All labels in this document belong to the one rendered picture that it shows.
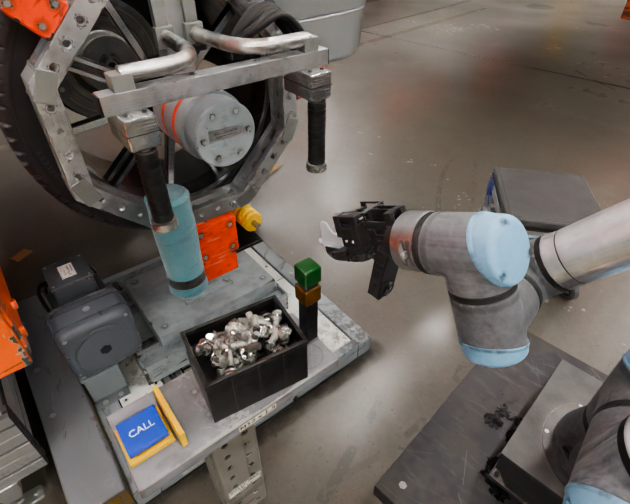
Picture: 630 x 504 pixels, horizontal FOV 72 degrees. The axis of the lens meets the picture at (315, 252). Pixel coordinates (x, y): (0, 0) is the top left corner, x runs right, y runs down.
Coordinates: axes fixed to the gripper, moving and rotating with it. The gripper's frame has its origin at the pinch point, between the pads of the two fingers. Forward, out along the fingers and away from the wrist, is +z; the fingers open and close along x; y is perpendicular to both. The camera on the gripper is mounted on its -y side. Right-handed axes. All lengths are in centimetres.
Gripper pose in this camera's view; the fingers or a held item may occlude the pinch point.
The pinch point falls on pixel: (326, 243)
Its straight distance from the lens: 82.2
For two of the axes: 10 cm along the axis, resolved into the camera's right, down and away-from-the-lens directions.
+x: -7.3, 4.3, -5.3
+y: -2.9, -9.0, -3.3
